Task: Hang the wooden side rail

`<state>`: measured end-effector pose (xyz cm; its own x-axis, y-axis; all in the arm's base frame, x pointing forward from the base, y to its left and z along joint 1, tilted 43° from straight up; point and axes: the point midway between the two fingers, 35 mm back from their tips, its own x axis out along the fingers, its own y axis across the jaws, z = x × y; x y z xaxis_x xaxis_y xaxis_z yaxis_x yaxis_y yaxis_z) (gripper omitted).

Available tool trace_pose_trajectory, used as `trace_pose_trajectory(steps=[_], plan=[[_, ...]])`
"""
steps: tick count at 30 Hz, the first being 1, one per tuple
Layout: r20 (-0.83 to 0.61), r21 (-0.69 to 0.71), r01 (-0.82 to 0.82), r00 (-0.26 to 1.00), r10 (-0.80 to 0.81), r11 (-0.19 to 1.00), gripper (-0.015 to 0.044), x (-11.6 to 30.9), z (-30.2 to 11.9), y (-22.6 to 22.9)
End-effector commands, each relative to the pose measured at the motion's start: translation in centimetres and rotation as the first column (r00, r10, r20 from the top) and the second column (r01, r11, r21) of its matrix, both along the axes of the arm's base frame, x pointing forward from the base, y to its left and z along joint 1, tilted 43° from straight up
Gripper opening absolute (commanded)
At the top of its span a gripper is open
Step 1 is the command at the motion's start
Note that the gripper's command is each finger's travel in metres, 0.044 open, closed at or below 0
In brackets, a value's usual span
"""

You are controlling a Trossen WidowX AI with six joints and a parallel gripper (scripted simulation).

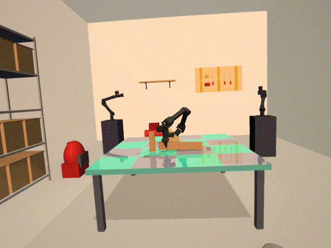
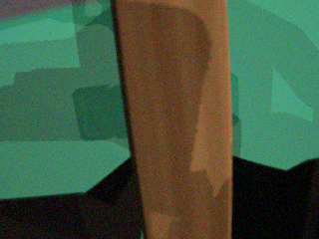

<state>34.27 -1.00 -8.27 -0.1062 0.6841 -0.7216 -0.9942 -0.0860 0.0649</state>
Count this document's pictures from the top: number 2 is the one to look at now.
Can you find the wooden board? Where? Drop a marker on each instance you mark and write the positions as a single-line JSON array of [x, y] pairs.
[[174, 65]]

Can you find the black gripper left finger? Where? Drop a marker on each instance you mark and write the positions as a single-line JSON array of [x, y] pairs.
[[109, 210]]

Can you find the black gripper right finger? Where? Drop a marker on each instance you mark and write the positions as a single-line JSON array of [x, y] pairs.
[[273, 203]]

